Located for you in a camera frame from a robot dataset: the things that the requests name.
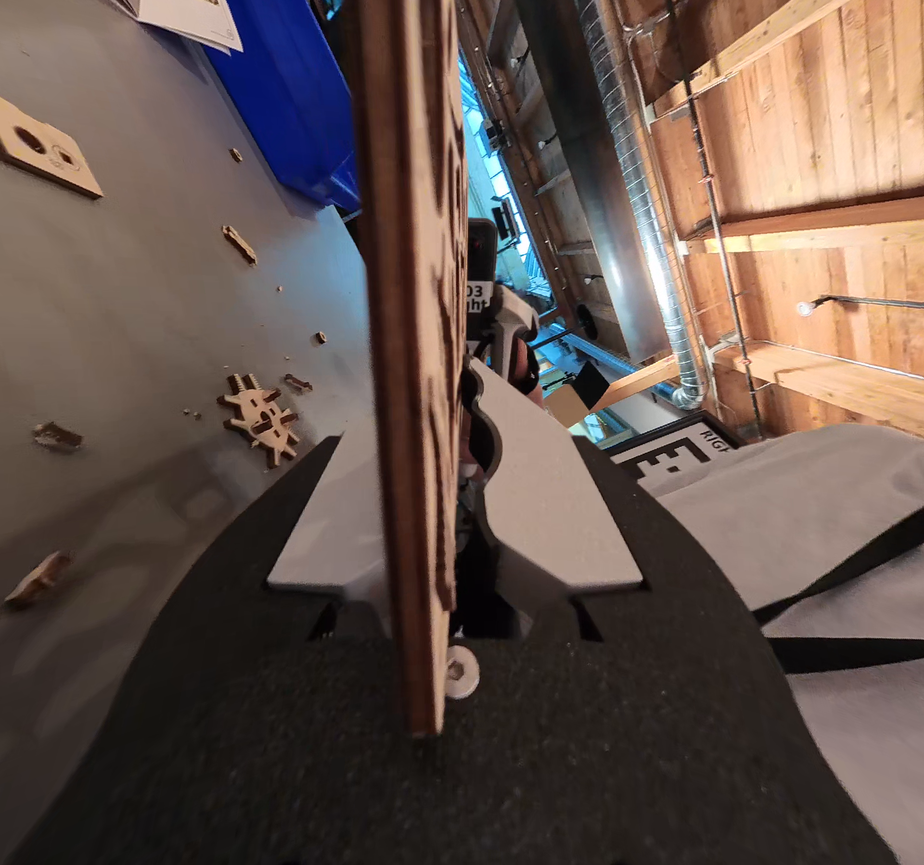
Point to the plywood parts sheet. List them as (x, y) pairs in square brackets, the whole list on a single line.
[(404, 302)]

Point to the wooden toothed gear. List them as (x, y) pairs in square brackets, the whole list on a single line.
[(249, 410)]

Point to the cream and black panel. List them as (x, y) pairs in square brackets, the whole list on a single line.
[(588, 385)]

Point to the black framed marker sign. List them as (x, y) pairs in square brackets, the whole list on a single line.
[(635, 457)]

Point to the person's white shirt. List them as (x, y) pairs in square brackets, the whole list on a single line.
[(830, 490)]

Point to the wooden ceiling beam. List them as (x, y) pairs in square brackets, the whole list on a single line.
[(635, 381)]

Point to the small wooden peg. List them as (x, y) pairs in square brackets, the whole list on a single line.
[(58, 436)]

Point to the wide metal duct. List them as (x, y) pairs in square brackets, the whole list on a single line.
[(585, 158)]

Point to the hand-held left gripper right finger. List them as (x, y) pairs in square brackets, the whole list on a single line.
[(556, 518)]

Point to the black round lamp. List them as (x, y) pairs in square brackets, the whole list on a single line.
[(587, 320)]

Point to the blue plastic bin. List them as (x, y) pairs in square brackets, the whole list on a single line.
[(289, 85)]

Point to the square wooden plate with holes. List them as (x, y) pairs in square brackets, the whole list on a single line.
[(83, 176)]

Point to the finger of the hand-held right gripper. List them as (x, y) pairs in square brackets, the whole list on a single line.
[(514, 315)]

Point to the person's right hand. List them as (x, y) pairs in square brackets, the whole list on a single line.
[(521, 367)]

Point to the ceiling spot lamp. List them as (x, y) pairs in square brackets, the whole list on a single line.
[(806, 309)]

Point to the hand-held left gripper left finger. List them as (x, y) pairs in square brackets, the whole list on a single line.
[(332, 533)]

